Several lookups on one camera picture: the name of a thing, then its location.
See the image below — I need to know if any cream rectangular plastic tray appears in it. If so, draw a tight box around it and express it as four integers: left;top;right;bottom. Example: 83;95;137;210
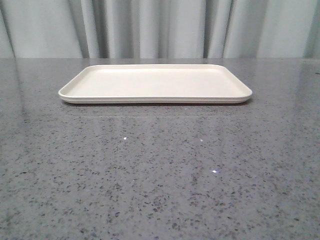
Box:
58;64;253;104

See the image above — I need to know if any pale grey-green curtain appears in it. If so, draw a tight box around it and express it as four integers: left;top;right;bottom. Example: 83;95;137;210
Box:
0;0;320;59

